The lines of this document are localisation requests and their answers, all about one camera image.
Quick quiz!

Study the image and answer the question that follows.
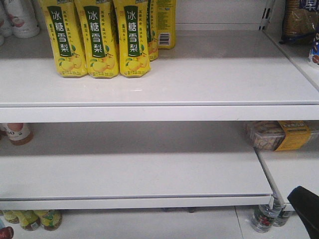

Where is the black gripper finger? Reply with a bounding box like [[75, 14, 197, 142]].
[[287, 186, 319, 239]]

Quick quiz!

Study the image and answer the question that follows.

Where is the clear water bottle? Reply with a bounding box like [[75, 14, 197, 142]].
[[250, 205, 281, 233]]

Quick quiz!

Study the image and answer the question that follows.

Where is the clear cookie box yellow band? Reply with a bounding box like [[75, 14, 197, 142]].
[[244, 120, 319, 151]]

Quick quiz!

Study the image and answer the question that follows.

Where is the white metal shelf unit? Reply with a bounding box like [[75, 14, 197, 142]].
[[0, 0, 319, 239]]

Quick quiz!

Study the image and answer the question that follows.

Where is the blue instant cup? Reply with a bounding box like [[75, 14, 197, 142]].
[[308, 24, 319, 69]]

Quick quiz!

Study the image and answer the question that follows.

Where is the brown cracker bag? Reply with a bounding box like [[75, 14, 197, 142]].
[[281, 0, 319, 44]]

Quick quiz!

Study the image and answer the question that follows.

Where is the yellow pear drink carton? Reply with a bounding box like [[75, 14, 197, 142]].
[[147, 0, 159, 61], [39, 0, 87, 78], [157, 0, 176, 49], [75, 0, 120, 79], [113, 0, 151, 78]]

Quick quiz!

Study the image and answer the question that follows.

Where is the yellow tea bottle bottom shelf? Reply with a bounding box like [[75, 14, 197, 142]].
[[33, 210, 62, 231]]

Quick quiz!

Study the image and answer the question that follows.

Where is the orange juice bottle lower shelf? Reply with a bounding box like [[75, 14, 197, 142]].
[[1, 123, 33, 146]]

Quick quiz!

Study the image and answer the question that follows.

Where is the white peach drink bottle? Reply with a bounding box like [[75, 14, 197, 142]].
[[3, 0, 40, 39]]

